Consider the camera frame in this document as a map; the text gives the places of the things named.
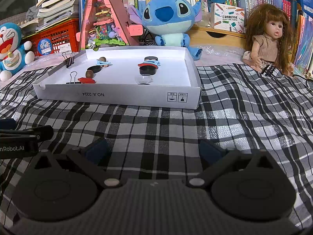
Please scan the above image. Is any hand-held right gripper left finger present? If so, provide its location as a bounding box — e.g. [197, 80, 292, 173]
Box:
[34, 138, 123, 189]

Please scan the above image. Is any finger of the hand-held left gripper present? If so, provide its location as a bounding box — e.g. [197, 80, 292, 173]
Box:
[0, 125, 54, 144]
[0, 119, 17, 130]

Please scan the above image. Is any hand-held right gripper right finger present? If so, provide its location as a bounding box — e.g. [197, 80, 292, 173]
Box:
[187, 139, 274, 189]

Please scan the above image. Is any white cardboard box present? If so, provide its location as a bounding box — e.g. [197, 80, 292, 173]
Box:
[32, 46, 202, 110]

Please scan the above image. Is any black binder clip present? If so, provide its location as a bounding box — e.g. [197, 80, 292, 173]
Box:
[66, 71, 82, 84]
[62, 52, 75, 68]

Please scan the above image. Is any clear glass jar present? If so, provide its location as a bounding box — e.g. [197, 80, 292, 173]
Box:
[136, 75, 154, 86]

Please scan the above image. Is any light blue hair clip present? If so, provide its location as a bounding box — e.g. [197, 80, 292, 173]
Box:
[96, 59, 113, 68]
[144, 56, 162, 68]

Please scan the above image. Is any black round jar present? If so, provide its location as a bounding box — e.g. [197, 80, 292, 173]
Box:
[139, 65, 153, 76]

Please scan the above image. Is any black white plaid blanket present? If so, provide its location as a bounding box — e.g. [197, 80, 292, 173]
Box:
[0, 62, 313, 228]

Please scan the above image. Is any blue robot cat plush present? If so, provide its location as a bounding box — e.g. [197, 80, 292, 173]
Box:
[0, 23, 35, 82]

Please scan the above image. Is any red plastic basket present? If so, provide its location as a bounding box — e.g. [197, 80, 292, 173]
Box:
[28, 18, 81, 57]

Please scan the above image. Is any grey cloth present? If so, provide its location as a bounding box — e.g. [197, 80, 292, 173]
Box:
[26, 6, 40, 21]

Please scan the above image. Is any wooden drawer box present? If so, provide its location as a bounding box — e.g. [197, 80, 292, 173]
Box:
[189, 26, 247, 49]

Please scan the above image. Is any brown-haired baby doll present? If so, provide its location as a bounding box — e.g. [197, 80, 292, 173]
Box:
[242, 4, 297, 79]

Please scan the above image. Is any stack of worn books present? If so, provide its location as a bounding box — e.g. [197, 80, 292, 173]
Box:
[20, 0, 81, 32]

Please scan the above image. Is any white pipe rack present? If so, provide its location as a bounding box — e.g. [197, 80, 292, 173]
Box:
[304, 61, 313, 80]

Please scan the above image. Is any pink triangular miniature house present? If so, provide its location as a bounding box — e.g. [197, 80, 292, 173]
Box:
[76, 0, 143, 51]

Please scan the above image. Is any white pocket printer box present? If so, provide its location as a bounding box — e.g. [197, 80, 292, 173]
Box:
[210, 2, 246, 33]

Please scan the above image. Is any blue alien plush toy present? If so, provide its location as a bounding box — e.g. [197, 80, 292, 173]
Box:
[128, 0, 203, 60]

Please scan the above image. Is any black cable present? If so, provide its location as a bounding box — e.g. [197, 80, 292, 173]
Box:
[292, 73, 313, 89]

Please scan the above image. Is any black wire ornament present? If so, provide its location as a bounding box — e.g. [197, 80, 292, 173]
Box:
[143, 28, 157, 46]

